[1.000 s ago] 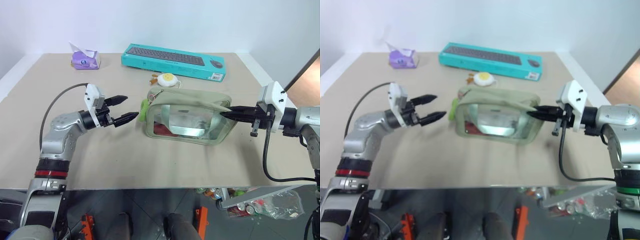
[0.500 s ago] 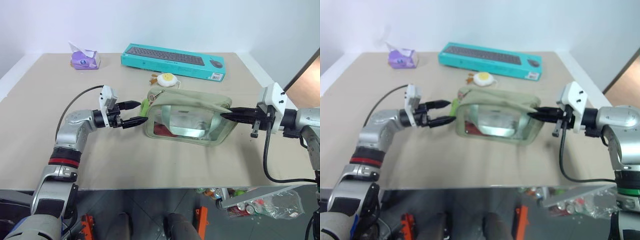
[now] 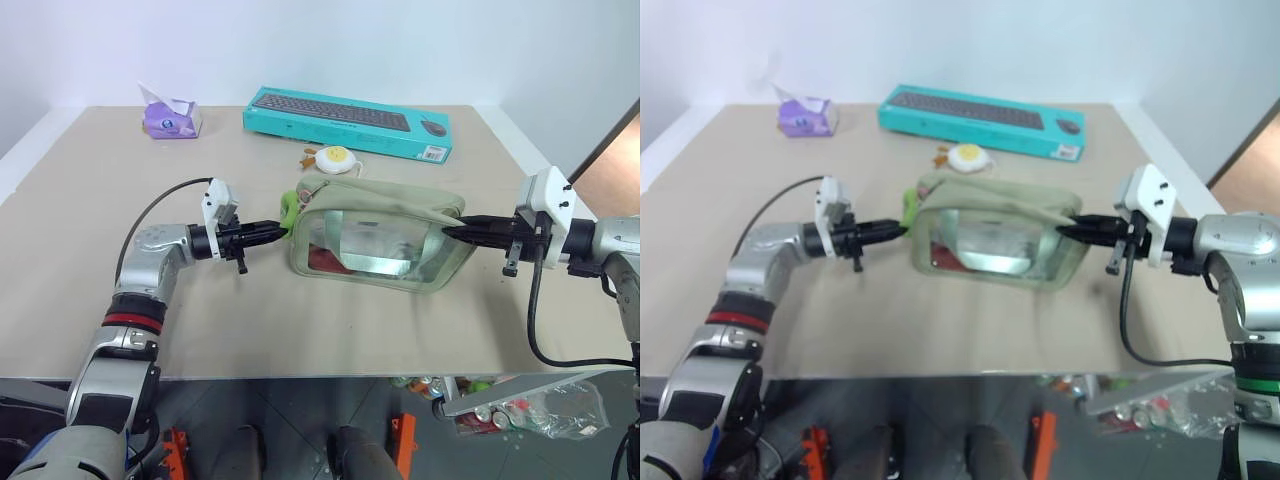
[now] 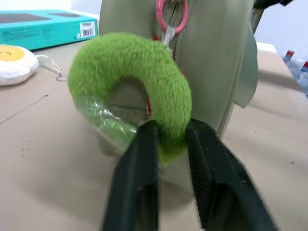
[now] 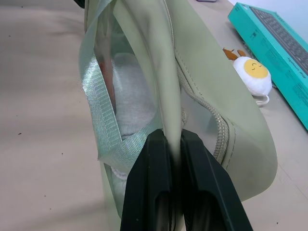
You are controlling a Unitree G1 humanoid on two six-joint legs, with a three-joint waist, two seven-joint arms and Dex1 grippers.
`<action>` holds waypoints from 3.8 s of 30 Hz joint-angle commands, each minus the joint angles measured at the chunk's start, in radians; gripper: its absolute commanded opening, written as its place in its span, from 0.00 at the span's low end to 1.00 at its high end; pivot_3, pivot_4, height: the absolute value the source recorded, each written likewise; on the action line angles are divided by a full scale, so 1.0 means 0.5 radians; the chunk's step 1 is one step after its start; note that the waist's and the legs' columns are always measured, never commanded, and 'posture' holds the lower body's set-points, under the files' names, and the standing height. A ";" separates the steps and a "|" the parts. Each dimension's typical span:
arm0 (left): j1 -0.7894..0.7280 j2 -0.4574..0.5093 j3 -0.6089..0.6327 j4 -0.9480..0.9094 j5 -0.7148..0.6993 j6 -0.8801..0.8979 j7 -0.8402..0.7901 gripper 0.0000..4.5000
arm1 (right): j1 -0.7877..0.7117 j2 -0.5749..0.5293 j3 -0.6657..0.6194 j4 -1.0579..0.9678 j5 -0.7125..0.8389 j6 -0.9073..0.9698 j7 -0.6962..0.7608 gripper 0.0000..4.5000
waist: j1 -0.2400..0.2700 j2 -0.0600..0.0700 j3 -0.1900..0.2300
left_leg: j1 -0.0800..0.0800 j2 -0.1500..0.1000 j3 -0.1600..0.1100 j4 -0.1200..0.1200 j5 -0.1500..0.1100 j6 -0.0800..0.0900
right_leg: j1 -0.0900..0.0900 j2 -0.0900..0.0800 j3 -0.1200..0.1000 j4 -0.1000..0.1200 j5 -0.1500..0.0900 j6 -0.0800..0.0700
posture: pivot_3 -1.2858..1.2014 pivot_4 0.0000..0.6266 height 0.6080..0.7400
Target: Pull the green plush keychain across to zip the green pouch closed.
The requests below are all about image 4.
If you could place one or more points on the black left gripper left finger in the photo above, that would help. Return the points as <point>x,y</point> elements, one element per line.
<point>134,183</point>

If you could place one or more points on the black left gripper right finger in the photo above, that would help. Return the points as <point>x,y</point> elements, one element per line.
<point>223,183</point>

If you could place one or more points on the pale green pouch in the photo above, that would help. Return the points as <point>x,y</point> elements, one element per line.
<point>211,60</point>

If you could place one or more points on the clear plastic wrapper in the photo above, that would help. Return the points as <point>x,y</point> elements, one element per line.
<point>110,122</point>

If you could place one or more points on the pack of water bottles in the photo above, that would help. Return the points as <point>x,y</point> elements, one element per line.
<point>297,69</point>

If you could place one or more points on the teal cardboard box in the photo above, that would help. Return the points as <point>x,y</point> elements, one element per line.
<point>36,29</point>

